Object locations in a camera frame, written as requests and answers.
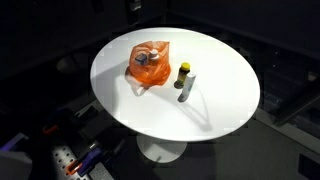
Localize orange plastic bag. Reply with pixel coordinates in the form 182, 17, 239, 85
125, 40, 172, 89

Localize dark bottle with yellow cap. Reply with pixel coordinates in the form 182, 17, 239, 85
174, 61, 191, 90

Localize white capped jar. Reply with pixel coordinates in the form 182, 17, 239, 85
148, 48, 161, 62

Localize small blue box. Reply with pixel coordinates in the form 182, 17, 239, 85
134, 53, 149, 66

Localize purple and orange clamp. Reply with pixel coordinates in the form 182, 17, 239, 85
65, 146, 103, 177

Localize perforated metal plate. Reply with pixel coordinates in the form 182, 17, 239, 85
50, 144, 92, 180

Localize grey purple-edged device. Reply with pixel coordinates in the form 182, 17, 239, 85
0, 132, 33, 180

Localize white round table pedestal base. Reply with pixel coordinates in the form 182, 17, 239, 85
136, 132, 188, 164

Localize black clamp with orange handle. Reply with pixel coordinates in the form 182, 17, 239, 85
41, 123, 60, 136

